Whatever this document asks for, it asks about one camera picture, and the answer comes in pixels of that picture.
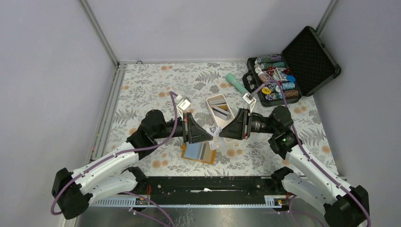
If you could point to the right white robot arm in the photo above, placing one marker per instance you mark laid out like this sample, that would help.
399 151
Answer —
341 204

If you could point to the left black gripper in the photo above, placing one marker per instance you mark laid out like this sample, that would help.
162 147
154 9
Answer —
196 133

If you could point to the grey card in tray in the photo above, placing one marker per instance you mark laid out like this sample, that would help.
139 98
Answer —
221 113

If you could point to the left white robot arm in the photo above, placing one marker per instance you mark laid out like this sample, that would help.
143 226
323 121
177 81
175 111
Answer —
74 191

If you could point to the orange leather card holder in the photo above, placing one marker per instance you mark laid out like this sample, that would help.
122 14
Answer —
201 152

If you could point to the cards stack in tray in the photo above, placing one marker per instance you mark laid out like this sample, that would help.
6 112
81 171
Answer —
216 101

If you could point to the white plastic tray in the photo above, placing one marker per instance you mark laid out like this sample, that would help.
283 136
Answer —
219 122

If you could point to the black poker chip case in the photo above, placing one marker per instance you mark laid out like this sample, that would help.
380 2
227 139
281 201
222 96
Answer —
302 68

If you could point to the silver VIP card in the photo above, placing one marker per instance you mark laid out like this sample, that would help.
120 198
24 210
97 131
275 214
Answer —
214 144

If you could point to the floral table mat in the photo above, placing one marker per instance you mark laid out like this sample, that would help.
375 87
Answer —
148 86

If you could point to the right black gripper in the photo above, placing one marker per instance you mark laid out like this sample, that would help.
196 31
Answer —
240 126

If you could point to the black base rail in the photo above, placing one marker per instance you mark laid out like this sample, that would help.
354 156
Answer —
209 190

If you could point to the mint green handle tool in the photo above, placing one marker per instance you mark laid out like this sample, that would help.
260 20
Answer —
231 78

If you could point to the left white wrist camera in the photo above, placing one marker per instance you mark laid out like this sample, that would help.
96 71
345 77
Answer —
182 103

